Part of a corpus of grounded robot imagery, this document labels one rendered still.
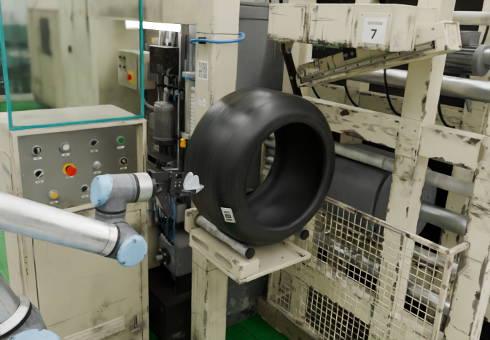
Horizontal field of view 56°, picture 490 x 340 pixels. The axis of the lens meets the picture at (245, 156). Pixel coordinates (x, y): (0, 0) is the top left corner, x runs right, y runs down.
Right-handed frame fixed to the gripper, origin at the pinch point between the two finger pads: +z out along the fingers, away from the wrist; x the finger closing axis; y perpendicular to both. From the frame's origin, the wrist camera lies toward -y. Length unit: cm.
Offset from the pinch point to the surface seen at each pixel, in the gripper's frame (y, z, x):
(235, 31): 55, 26, 27
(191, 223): -24.4, 14.8, 24.7
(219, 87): 32.4, 22.2, 27.2
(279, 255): -30, 40, -3
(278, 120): 26.4, 20.0, -12.0
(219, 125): 21.8, 5.3, 0.5
